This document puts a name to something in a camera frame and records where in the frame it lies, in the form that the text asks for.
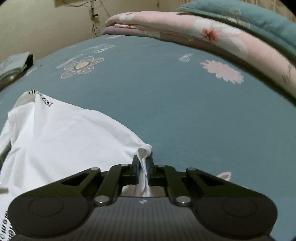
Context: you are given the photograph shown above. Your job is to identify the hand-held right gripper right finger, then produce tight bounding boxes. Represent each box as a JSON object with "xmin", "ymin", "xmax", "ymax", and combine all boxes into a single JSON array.
[{"xmin": 147, "ymin": 157, "xmax": 234, "ymax": 206}]

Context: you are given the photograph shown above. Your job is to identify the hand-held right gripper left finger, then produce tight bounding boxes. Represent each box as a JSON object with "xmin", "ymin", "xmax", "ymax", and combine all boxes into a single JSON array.
[{"xmin": 54, "ymin": 156, "xmax": 141, "ymax": 206}]

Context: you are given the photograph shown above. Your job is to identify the white long-sleeved shirt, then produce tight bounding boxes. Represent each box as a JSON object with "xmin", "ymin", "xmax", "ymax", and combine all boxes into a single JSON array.
[{"xmin": 0, "ymin": 89, "xmax": 153, "ymax": 241}]

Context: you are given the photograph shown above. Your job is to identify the folded pale green clothes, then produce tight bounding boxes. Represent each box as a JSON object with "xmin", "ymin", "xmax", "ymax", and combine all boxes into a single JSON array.
[{"xmin": 0, "ymin": 52, "xmax": 34, "ymax": 90}]

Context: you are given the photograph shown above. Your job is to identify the bed with teal floral sheet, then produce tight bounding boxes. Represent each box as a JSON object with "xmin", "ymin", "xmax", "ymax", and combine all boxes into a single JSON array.
[{"xmin": 0, "ymin": 32, "xmax": 296, "ymax": 241}]

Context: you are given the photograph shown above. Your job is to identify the pink floral folded quilt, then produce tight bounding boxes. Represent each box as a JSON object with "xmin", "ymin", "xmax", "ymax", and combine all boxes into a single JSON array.
[{"xmin": 102, "ymin": 10, "xmax": 296, "ymax": 102}]

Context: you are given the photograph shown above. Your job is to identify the teal pillow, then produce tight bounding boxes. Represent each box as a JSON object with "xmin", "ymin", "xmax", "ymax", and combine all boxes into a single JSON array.
[{"xmin": 176, "ymin": 0, "xmax": 296, "ymax": 63}]

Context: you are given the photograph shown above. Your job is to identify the black wall cables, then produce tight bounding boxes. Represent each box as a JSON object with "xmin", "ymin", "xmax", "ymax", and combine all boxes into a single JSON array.
[{"xmin": 87, "ymin": 0, "xmax": 110, "ymax": 39}]

